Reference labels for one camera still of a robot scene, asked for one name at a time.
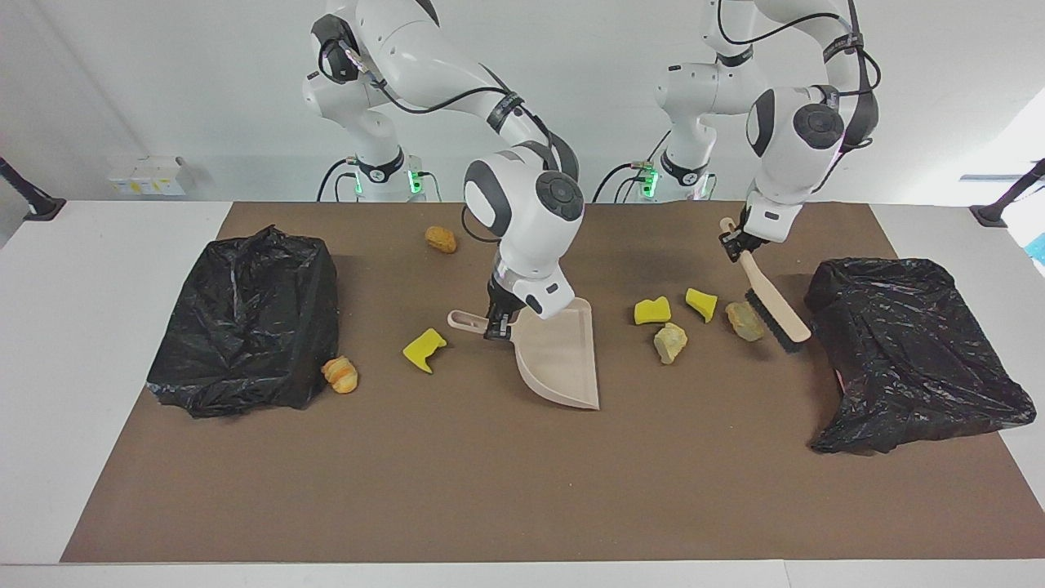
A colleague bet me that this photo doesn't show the beige hand brush black bristles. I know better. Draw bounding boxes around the beige hand brush black bristles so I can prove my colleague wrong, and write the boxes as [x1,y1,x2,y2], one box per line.
[718,217,812,354]

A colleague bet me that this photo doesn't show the flared yellow sponge piece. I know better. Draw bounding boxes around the flared yellow sponge piece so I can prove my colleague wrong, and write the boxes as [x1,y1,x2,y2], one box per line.
[685,287,719,324]

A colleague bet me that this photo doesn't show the beige plastic dustpan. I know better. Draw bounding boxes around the beige plastic dustpan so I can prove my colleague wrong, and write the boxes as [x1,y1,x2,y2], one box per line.
[447,297,601,412]

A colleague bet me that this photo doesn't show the torn croissant bread piece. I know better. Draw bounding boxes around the torn croissant bread piece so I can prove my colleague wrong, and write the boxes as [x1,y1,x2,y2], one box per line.
[653,323,688,365]
[725,301,767,342]

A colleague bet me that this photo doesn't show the notched yellow sponge piece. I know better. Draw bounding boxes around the notched yellow sponge piece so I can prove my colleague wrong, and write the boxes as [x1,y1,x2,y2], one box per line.
[402,328,448,375]

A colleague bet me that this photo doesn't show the small striped croissant toy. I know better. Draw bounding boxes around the small striped croissant toy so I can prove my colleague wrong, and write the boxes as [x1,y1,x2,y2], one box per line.
[321,356,359,394]

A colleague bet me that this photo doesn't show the crumpled closed black trash bag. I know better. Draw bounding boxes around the crumpled closed black trash bag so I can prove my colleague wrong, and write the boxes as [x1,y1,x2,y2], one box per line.
[804,257,1038,456]

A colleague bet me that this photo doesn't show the open black bag trash bin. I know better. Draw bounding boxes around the open black bag trash bin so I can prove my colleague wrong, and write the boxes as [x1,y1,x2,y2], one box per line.
[146,225,340,420]

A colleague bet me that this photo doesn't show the brown table mat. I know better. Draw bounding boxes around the brown table mat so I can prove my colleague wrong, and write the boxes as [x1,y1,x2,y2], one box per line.
[60,202,1045,564]

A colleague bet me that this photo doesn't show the black stand foot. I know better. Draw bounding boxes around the black stand foot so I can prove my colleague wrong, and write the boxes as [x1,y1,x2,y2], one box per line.
[0,157,66,221]
[970,159,1045,228]

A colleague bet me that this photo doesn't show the black left base cable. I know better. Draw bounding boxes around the black left base cable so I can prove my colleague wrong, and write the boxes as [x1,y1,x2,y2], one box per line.
[592,159,654,203]

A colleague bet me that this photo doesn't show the black base cable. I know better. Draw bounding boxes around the black base cable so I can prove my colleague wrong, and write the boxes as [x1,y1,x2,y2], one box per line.
[317,158,360,203]
[592,159,654,203]

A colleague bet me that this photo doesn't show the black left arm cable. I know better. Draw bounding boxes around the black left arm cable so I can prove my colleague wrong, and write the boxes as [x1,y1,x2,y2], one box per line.
[714,0,883,156]

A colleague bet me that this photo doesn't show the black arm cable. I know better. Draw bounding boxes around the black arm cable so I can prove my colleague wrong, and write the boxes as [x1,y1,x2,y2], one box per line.
[714,0,883,156]
[322,37,572,176]

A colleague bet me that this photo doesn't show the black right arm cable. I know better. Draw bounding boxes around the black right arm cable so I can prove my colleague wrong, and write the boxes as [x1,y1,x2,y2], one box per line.
[322,37,572,176]

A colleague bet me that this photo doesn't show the black right base cable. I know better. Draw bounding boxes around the black right base cable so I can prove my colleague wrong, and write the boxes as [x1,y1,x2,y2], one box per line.
[317,158,360,203]

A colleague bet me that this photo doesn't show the white wall socket box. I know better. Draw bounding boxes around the white wall socket box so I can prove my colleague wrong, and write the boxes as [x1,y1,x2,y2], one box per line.
[108,156,190,197]

